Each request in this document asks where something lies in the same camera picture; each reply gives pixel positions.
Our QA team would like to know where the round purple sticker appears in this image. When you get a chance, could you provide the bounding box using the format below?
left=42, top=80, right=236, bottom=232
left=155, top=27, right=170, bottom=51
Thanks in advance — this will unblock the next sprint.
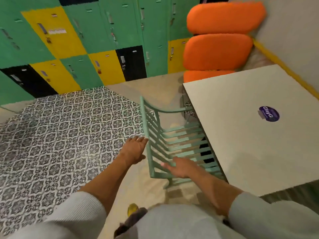
left=258, top=106, right=280, bottom=122

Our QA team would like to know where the person's right hand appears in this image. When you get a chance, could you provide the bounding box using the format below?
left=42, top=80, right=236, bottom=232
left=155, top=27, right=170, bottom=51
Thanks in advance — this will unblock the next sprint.
left=161, top=157, right=200, bottom=179

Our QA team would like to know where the person's right forearm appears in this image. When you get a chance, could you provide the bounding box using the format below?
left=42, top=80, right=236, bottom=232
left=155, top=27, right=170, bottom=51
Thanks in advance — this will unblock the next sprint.
left=191, top=164, right=244, bottom=217

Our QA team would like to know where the white square table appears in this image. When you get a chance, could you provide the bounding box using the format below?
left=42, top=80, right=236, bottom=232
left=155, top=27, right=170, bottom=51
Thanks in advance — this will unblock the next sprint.
left=183, top=64, right=319, bottom=197

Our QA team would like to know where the person's grey sweater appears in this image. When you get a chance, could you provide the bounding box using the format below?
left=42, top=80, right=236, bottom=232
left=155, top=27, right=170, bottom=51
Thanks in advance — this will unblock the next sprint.
left=7, top=191, right=319, bottom=239

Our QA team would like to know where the green metal slatted chair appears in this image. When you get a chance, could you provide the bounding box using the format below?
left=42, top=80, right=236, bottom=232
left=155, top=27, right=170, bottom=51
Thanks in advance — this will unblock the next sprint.
left=140, top=96, right=226, bottom=189

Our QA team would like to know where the wall of coloured metal lockers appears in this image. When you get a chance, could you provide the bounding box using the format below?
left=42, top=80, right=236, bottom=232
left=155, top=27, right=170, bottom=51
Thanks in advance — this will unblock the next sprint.
left=0, top=0, right=230, bottom=106

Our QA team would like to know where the person's left hand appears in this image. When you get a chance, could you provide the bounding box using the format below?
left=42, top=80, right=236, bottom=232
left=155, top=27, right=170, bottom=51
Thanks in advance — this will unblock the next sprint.
left=119, top=136, right=149, bottom=165

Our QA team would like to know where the person's left forearm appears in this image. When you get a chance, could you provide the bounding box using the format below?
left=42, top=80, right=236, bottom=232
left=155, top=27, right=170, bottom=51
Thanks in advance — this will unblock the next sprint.
left=78, top=155, right=137, bottom=216

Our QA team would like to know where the large orange cushion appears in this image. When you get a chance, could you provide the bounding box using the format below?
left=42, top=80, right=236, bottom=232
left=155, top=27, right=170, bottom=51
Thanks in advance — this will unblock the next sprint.
left=183, top=34, right=254, bottom=71
left=187, top=1, right=267, bottom=35
left=183, top=70, right=236, bottom=83

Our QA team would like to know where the person's yellow shoe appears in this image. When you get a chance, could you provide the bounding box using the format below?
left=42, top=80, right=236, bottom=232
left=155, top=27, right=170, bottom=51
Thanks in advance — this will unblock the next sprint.
left=127, top=203, right=140, bottom=217

